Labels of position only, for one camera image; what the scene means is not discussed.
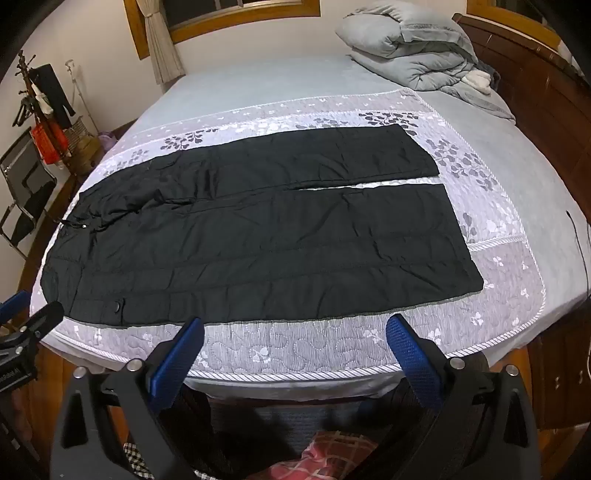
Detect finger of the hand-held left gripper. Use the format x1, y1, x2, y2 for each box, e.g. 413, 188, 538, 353
17, 301, 65, 346
0, 291, 31, 324

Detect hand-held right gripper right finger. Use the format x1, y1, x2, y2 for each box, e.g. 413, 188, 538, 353
385, 314, 541, 480

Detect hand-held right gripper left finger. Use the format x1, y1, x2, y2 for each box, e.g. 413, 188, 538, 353
50, 316, 206, 480

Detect black pants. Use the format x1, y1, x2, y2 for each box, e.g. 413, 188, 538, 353
41, 124, 485, 328

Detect person's pink plaid pants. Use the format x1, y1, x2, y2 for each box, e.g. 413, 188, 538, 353
272, 429, 385, 480

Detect floral grey quilt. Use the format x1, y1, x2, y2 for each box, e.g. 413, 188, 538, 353
30, 88, 548, 384

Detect black white checkered cloth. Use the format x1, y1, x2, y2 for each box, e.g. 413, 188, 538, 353
122, 440, 154, 480

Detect metal folding chair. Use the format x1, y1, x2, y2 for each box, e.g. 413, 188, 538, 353
0, 134, 58, 261

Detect wooden bedside cabinet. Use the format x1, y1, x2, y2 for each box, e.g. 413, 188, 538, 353
526, 300, 591, 432

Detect red bag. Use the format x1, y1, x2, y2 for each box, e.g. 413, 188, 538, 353
30, 122, 70, 164

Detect wicker basket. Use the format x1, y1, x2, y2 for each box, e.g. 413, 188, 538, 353
65, 115, 103, 174

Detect wooden coat rack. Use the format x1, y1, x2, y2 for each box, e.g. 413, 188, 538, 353
11, 51, 75, 171

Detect thin white stand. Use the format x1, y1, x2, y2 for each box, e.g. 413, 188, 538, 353
65, 60, 100, 136

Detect small white cloth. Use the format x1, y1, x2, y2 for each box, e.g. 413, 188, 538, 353
463, 69, 493, 96

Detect wooden headboard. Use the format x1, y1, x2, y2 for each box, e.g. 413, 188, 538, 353
451, 13, 591, 296

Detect beige curtain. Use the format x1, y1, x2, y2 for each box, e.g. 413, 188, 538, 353
136, 0, 186, 85

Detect bed with grey sheet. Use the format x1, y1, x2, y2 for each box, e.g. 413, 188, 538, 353
28, 55, 591, 402

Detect folded grey comforter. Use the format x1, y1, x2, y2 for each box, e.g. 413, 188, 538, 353
335, 0, 517, 123

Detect black cable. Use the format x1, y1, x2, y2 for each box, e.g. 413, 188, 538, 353
566, 210, 591, 370

